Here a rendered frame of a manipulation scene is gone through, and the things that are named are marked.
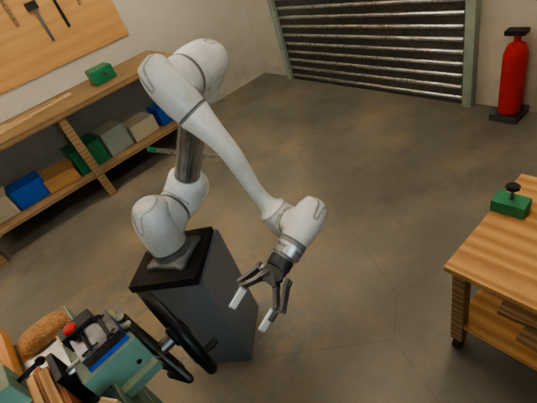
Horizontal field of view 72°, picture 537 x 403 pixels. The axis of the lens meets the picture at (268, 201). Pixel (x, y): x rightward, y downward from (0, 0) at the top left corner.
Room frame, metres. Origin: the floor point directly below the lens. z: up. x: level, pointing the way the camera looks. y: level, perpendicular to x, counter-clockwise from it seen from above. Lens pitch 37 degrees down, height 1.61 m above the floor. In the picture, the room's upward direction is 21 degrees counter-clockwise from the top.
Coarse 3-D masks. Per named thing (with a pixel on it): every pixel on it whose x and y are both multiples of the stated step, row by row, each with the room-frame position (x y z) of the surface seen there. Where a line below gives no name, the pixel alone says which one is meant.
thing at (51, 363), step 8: (48, 360) 0.56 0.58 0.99; (56, 360) 0.56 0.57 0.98; (56, 368) 0.53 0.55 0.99; (64, 368) 0.55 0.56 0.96; (72, 368) 0.54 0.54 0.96; (56, 376) 0.51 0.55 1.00; (64, 376) 0.51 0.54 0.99; (72, 376) 0.53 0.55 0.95; (64, 384) 0.50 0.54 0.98; (72, 384) 0.50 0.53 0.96; (80, 384) 0.53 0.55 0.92; (72, 392) 0.49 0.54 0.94; (80, 392) 0.50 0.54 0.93
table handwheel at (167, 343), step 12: (144, 300) 0.68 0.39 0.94; (156, 300) 0.65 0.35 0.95; (156, 312) 0.62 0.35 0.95; (168, 312) 0.61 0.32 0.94; (168, 324) 0.59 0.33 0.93; (180, 324) 0.58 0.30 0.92; (168, 336) 0.64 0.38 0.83; (180, 336) 0.56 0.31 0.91; (192, 336) 0.56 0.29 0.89; (168, 348) 0.61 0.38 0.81; (192, 348) 0.54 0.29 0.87; (204, 360) 0.53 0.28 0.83
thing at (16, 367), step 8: (0, 328) 0.79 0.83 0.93; (0, 336) 0.75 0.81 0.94; (8, 336) 0.77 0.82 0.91; (0, 344) 0.72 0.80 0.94; (8, 344) 0.73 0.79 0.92; (0, 352) 0.69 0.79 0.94; (8, 352) 0.68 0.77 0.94; (8, 360) 0.65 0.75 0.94; (16, 360) 0.67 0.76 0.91; (16, 368) 0.63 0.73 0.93
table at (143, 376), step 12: (48, 348) 0.68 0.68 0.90; (60, 348) 0.67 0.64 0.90; (156, 360) 0.55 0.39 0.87; (144, 372) 0.53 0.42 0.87; (156, 372) 0.53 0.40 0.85; (132, 384) 0.51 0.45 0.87; (144, 384) 0.51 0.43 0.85; (96, 396) 0.49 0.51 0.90; (108, 396) 0.48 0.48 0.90; (120, 396) 0.47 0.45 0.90; (132, 396) 0.50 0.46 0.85
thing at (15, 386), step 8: (0, 368) 0.51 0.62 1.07; (8, 368) 0.52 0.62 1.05; (0, 376) 0.49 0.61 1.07; (8, 376) 0.49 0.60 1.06; (16, 376) 0.51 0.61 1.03; (0, 384) 0.47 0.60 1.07; (8, 384) 0.47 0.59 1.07; (16, 384) 0.48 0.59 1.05; (24, 384) 0.50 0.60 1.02; (0, 392) 0.46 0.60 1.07; (8, 392) 0.46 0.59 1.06; (16, 392) 0.46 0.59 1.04; (24, 392) 0.47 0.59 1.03; (0, 400) 0.45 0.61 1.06; (8, 400) 0.45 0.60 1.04; (16, 400) 0.46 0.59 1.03; (24, 400) 0.46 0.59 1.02; (32, 400) 0.47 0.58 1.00
